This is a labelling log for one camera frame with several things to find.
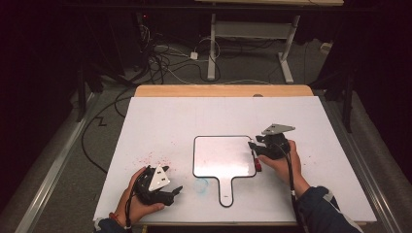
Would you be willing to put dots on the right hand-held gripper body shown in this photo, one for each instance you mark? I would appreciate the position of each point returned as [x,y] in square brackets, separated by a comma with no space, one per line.
[275,145]

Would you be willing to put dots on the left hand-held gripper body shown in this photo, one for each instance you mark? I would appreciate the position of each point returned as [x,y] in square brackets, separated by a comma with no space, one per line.
[155,191]

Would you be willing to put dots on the person's right hand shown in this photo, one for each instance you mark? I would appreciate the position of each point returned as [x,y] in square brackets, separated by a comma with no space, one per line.
[281,168]

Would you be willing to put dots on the person's left hand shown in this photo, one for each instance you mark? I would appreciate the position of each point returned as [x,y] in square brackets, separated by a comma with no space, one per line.
[136,208]

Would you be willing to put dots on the grey table grommet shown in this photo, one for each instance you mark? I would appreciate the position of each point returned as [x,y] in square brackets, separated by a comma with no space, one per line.
[258,95]

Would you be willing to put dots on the red wrist band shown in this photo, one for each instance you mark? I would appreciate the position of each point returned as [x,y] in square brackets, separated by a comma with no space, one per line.
[113,216]

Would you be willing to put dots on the large white sheet board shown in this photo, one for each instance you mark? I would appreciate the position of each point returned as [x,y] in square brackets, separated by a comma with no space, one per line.
[181,119]

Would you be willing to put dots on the wooden table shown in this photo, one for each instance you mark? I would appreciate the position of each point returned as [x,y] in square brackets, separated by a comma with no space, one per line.
[223,90]

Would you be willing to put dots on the dark metal stand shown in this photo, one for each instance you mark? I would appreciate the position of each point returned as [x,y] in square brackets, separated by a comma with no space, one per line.
[81,97]
[348,103]

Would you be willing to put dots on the white power adapter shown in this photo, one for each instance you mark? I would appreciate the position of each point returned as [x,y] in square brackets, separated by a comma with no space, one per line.
[194,55]

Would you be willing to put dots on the white-framed desk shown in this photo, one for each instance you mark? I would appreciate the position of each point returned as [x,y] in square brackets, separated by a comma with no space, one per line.
[249,29]

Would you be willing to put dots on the small white floor box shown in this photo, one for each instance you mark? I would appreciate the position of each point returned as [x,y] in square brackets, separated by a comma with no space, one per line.
[326,47]

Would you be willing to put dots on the metal floor rail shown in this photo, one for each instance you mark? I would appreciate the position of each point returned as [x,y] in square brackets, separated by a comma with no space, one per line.
[366,161]
[48,181]

